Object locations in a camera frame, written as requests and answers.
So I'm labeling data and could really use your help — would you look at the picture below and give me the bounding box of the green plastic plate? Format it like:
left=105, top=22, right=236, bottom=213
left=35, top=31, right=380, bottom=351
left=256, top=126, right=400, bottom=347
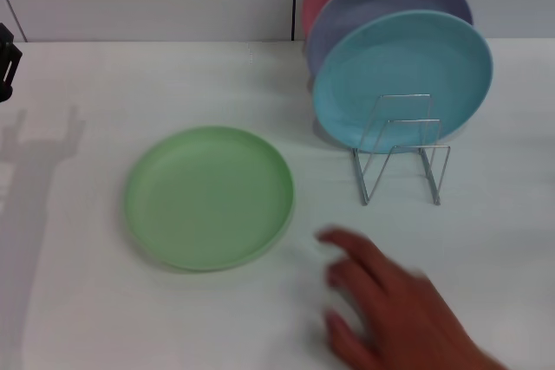
left=124, top=126, right=296, bottom=275

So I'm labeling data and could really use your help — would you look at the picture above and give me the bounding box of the light blue plastic plate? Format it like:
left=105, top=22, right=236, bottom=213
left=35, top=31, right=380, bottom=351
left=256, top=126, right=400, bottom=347
left=311, top=9, right=494, bottom=153

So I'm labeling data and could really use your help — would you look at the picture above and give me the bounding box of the person's bare hand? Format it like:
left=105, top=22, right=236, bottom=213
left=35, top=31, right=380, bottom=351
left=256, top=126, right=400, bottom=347
left=318, top=226, right=517, bottom=370

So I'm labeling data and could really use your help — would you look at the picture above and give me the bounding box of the silver wire plate rack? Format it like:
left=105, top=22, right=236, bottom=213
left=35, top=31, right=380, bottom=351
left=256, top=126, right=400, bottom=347
left=351, top=93, right=452, bottom=206

